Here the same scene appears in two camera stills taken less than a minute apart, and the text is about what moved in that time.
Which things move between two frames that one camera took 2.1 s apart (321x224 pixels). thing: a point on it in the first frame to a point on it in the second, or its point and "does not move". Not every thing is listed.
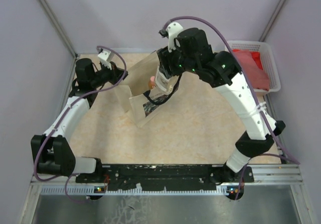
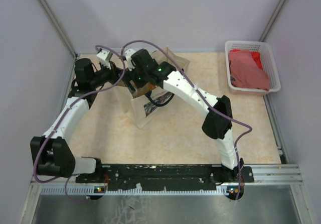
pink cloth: [257, 77] does not move
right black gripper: [164, 58] to [130, 76]
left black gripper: [116, 74] does not move
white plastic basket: [267, 60] does not move
